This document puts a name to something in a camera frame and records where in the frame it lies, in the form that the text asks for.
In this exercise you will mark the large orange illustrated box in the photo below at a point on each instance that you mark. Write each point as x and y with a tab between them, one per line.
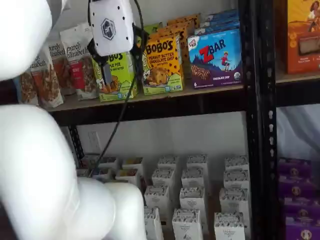
303	37

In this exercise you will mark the white organic pantry carton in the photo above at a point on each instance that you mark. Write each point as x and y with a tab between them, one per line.
192	200
168	162
197	162
236	163
193	178
163	178
228	227
233	202
236	180
187	225
153	225
157	197

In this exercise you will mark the tan particle board shelf panel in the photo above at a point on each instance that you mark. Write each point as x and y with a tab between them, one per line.
297	78
175	95

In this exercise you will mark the purple snack box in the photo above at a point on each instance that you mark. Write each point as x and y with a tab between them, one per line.
296	187
295	167
303	230
302	207

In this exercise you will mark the white carton with colourful print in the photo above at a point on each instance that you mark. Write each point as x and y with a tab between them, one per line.
127	176
102	175
132	165
108	163

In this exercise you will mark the green Bobo's apple pie box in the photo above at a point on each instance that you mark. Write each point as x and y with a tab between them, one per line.
153	28
121	86

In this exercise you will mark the orange Bobo's oat bites box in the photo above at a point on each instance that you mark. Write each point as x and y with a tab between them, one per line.
186	20
184	56
162	71

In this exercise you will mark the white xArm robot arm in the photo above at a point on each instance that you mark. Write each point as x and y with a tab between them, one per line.
27	165

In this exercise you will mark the blue Zbar snack box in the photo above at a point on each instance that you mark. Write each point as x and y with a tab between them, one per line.
222	14
215	63
217	29
220	23

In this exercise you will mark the black metal shelf rack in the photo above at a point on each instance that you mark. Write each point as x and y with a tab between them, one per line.
255	125

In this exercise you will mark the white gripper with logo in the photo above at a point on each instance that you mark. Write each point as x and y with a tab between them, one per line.
110	27

